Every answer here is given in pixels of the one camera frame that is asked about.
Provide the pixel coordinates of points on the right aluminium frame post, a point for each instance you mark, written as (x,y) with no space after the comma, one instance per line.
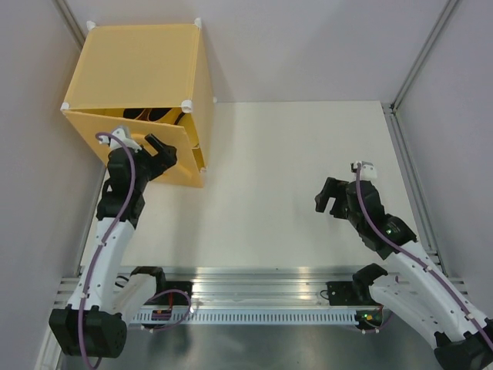
(419,204)

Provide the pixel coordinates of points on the white slotted cable duct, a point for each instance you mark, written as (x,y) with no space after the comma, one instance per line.
(152,317)

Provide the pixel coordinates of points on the yellow cabinet door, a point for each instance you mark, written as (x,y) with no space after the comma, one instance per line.
(174,129)

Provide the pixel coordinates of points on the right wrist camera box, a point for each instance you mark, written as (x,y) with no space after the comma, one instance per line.
(367,170)

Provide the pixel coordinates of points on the left aluminium frame post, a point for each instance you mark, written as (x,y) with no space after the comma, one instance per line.
(67,16)

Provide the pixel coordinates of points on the aluminium frame post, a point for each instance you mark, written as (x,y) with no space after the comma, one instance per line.
(419,204)
(67,16)

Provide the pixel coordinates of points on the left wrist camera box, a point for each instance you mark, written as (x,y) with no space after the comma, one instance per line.
(119,137)

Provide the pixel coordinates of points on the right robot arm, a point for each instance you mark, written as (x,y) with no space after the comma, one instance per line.
(410,285)

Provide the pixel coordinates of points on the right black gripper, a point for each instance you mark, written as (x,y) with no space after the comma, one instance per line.
(333,188)

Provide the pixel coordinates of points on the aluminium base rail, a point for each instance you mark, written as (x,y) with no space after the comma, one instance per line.
(227,288)

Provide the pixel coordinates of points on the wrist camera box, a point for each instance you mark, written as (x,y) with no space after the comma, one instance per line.
(119,137)
(367,170)

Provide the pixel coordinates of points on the gold loafer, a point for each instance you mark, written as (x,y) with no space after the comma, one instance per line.
(134,113)
(161,115)

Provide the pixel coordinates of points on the yellow plastic shoe cabinet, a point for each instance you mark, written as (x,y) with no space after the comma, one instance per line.
(145,66)

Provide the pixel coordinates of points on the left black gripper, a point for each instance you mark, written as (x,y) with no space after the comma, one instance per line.
(166,156)

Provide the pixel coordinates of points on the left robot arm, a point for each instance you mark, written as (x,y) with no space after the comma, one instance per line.
(95,320)

